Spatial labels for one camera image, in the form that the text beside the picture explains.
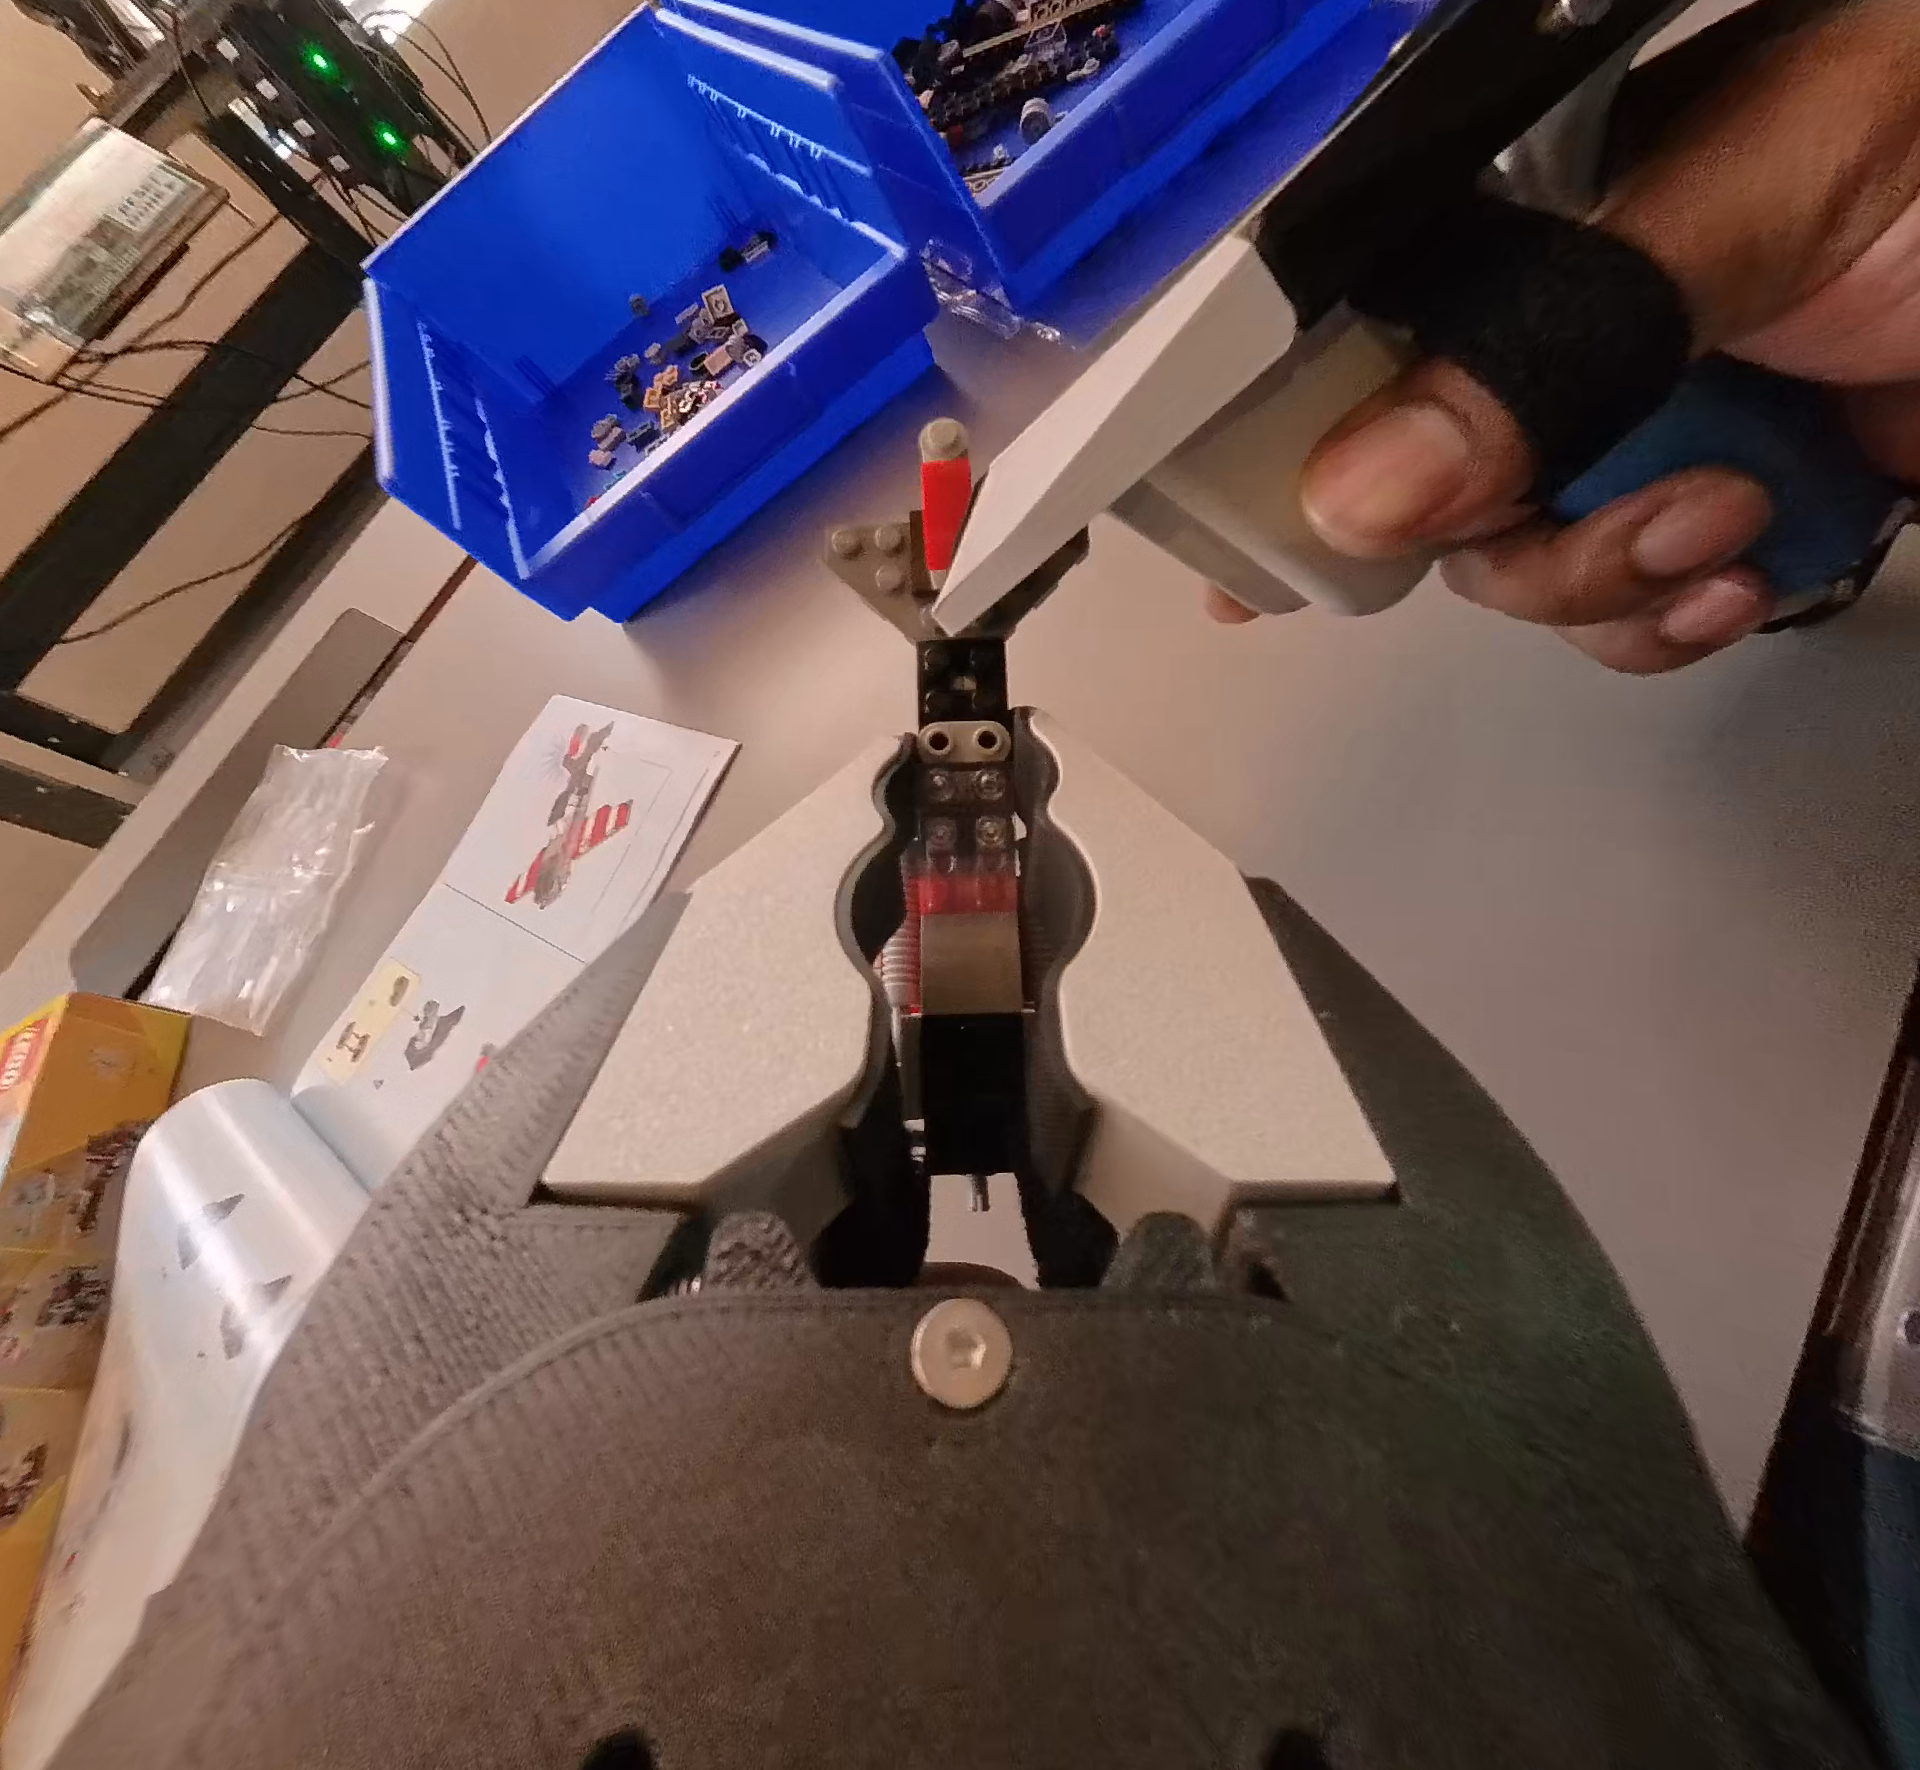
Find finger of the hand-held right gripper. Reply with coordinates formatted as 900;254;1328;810
928;232;1295;643

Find blue plastic bin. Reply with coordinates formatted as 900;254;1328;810
361;7;948;624
652;0;1562;310

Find toy brick model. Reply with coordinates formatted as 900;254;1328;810
821;510;1052;1218

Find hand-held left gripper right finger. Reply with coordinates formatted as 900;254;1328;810
1016;705;1407;1241

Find clear plastic bag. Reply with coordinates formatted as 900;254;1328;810
142;743;391;1039
921;232;1066;346

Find red grey brick piece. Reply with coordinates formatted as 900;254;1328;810
911;417;980;589

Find pile of small dark bricks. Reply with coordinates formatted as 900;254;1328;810
893;0;1203;189

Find black equipment rack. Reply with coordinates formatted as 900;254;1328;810
0;0;497;781

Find instruction booklet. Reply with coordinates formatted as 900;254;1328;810
0;694;744;1741

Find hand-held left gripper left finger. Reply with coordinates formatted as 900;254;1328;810
535;733;920;1213

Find pile of small pale bricks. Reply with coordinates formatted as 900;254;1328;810
584;232;782;473

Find person's right hand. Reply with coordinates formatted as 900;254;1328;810
1206;0;1920;677

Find yellow toy box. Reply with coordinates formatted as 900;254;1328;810
0;994;198;1674

